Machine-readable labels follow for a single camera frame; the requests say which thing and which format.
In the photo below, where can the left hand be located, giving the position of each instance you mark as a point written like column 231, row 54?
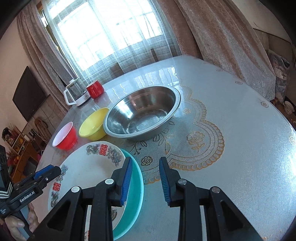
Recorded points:
column 13, row 223

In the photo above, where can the left beige curtain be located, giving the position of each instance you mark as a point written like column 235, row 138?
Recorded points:
column 53, row 71

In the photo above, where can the red mug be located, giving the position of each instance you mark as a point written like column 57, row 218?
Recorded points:
column 95, row 89

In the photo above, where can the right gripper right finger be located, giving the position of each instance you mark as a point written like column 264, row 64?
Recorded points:
column 224, row 221

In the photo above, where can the yellow plastic bowl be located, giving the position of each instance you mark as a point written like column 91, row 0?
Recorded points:
column 92, row 128

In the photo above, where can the black wall television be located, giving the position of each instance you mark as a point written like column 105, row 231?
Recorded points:
column 28, row 96

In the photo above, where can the beige curtain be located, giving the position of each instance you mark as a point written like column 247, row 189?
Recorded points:
column 217, row 32
column 53, row 71

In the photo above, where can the sheer white window curtain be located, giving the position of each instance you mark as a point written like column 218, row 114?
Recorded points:
column 103, row 40

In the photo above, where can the middle beige curtain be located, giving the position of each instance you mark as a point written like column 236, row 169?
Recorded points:
column 217, row 32

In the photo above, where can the red plastic bowl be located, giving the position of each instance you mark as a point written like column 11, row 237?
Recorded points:
column 66, row 138

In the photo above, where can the wooden shelf cabinet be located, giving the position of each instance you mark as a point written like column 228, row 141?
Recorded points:
column 24, row 153

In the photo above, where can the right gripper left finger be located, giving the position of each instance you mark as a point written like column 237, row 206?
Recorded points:
column 67, row 220

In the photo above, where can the stainless steel bowl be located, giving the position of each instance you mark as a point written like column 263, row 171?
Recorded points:
column 142, row 114

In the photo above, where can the white plate red characters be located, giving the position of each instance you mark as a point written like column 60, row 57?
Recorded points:
column 86, row 167

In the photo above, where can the white glass electric kettle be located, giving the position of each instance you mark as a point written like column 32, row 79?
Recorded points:
column 75, row 93

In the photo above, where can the patterned bag on floor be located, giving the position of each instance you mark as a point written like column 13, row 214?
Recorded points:
column 281, row 69

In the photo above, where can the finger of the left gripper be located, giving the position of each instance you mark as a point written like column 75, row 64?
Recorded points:
column 42, row 171
column 43, row 180

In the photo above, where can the turquoise plastic plate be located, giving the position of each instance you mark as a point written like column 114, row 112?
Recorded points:
column 123, row 218

